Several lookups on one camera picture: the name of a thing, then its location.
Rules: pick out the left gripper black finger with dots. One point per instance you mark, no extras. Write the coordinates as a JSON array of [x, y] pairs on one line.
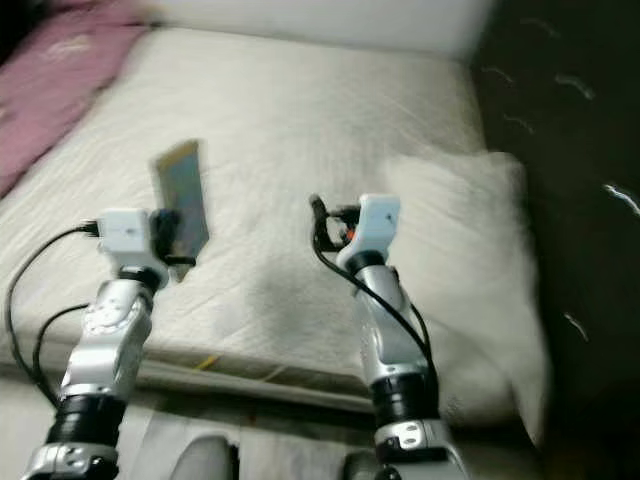
[[166, 238]]

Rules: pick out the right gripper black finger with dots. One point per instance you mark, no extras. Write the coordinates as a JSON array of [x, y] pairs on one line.
[[317, 215]]

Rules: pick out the yellow blue children's book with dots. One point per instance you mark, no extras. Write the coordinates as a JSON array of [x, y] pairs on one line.
[[188, 190]]

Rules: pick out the white pillow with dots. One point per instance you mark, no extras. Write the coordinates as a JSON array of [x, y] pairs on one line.
[[480, 260]]

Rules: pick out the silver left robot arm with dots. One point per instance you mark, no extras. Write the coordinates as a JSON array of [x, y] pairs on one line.
[[100, 350]]

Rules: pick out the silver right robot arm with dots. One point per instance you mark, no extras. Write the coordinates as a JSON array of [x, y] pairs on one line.
[[390, 330]]

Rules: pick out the white quilted mattress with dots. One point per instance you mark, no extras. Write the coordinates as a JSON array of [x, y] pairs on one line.
[[300, 120]]

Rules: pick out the purple cartoon print blanket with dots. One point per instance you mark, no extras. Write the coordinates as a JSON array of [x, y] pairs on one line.
[[50, 90]]

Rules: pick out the grey robot left leg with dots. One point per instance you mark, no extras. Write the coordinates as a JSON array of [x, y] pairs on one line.
[[208, 460]]

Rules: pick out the black tufted headboard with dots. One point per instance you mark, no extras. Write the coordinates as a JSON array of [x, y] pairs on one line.
[[570, 100]]

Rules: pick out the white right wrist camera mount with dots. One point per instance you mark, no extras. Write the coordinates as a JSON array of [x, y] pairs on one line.
[[375, 222]]

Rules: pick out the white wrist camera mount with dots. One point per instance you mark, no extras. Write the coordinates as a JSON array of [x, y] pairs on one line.
[[128, 235], [375, 222]]

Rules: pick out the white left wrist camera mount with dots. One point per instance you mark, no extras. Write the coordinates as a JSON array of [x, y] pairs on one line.
[[128, 235]]

